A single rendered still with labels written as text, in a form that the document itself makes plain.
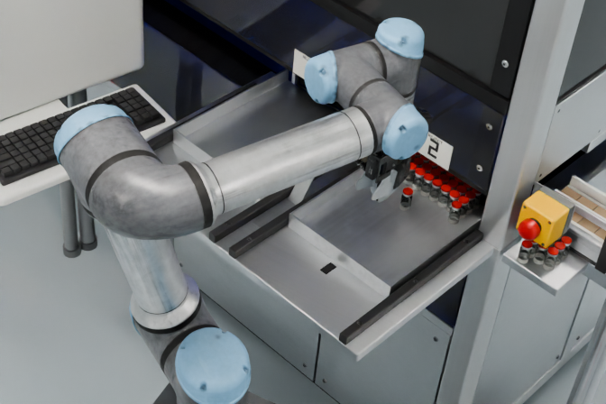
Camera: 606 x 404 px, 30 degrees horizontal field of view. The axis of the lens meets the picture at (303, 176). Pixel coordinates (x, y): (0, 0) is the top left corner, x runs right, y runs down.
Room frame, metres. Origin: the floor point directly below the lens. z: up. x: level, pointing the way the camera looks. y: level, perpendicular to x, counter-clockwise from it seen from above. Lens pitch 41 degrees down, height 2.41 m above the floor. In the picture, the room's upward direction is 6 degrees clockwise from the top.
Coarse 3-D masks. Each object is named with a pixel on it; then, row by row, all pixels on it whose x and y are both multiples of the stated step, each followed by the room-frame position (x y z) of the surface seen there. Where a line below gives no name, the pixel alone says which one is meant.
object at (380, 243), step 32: (352, 192) 1.72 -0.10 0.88; (416, 192) 1.74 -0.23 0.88; (320, 224) 1.62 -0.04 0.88; (352, 224) 1.62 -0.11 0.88; (384, 224) 1.63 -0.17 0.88; (416, 224) 1.64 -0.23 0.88; (448, 224) 1.65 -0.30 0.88; (480, 224) 1.64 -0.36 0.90; (352, 256) 1.53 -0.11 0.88; (384, 256) 1.54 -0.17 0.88; (416, 256) 1.55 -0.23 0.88; (384, 288) 1.44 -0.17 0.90
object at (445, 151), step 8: (432, 136) 1.72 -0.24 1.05; (424, 144) 1.73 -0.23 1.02; (432, 144) 1.72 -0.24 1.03; (440, 144) 1.71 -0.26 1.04; (448, 144) 1.69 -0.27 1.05; (424, 152) 1.73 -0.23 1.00; (432, 152) 1.71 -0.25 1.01; (440, 152) 1.70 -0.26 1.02; (448, 152) 1.69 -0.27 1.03; (432, 160) 1.71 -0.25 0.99; (440, 160) 1.70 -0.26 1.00; (448, 160) 1.69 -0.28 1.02; (448, 168) 1.69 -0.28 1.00
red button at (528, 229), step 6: (522, 222) 1.54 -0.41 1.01; (528, 222) 1.54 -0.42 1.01; (534, 222) 1.54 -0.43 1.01; (522, 228) 1.53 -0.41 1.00; (528, 228) 1.53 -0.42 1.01; (534, 228) 1.52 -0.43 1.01; (522, 234) 1.53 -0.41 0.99; (528, 234) 1.52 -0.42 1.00; (534, 234) 1.52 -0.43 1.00; (528, 240) 1.52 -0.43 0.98
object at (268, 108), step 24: (288, 72) 2.08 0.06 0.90; (240, 96) 1.96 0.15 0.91; (264, 96) 2.01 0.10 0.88; (288, 96) 2.02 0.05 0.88; (192, 120) 1.86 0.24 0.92; (216, 120) 1.91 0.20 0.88; (240, 120) 1.91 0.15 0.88; (264, 120) 1.92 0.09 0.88; (288, 120) 1.93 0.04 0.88; (312, 120) 1.94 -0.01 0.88; (192, 144) 1.78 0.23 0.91; (216, 144) 1.82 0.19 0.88; (240, 144) 1.83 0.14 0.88
